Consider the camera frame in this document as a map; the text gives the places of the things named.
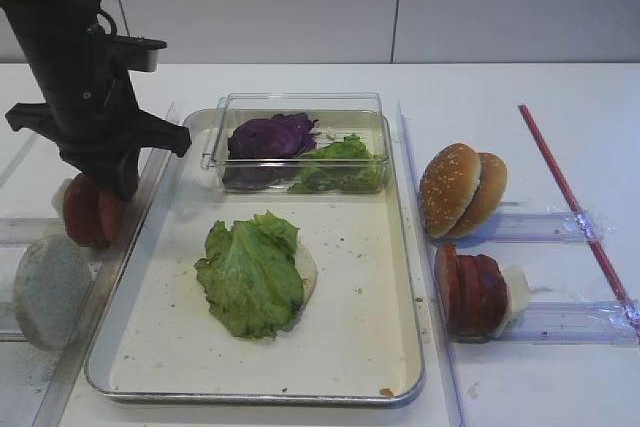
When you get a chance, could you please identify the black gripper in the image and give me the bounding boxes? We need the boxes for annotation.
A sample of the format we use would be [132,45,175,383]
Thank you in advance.
[3,0,191,201]

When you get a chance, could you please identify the red tomato slices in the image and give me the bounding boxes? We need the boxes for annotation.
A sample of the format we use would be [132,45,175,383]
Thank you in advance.
[63,173,126,248]

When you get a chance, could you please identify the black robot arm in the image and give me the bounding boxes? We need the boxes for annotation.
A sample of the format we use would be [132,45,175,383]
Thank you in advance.
[1,0,191,200]

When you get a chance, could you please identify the grey-white bread slice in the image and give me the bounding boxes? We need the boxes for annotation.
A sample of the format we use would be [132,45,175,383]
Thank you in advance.
[12,235,92,351]

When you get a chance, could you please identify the large green lettuce leaf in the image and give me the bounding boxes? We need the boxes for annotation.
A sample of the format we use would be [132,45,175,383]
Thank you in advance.
[194,212,304,339]

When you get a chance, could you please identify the white bread slice on tray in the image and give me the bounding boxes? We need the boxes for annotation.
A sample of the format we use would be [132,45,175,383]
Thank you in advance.
[294,242,318,307]

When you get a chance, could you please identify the green lettuce in container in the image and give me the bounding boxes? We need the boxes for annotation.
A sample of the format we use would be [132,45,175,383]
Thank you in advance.
[288,133,385,194]

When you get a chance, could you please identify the brown meat patties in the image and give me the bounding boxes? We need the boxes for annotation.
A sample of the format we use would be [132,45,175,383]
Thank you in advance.
[435,244,508,338]

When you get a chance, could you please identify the purple cabbage leaf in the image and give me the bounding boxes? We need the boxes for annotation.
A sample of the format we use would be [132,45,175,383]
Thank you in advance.
[223,113,317,190]

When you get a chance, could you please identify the clear plastic container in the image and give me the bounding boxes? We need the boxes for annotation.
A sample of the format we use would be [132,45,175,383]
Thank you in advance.
[202,93,390,194]

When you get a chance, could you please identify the metal baking tray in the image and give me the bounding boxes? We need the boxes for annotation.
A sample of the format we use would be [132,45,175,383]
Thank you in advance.
[85,109,424,406]

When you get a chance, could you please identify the sesame bun top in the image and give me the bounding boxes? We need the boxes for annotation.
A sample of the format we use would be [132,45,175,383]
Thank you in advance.
[419,143,481,238]

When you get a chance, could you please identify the bun bottom half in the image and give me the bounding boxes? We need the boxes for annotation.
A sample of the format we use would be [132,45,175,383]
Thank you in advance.
[447,152,508,238]

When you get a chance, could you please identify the red strip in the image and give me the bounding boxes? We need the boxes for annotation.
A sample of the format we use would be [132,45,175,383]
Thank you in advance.
[518,104,639,337]

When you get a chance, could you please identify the white pusher block right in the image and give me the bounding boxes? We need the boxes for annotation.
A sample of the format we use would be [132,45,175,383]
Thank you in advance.
[490,266,532,338]

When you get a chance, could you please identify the clear divider rail left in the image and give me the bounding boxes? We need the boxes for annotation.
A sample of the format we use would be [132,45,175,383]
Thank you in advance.
[30,102,181,427]

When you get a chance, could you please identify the clear divider rail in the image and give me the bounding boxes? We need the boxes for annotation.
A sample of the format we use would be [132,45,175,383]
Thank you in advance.
[30,102,181,427]
[396,102,466,426]

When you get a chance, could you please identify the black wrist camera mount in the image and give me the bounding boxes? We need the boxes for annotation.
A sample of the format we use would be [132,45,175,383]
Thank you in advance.
[98,9,167,73]

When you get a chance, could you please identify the clear divider rail right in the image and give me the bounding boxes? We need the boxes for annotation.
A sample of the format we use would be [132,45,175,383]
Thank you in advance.
[396,102,466,426]

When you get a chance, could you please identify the clear rail upper right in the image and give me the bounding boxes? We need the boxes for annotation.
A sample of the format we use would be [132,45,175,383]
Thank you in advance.
[477,211,604,243]

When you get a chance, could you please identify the clear rail lower right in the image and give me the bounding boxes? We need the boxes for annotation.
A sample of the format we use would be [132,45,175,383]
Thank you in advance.
[449,299,640,347]

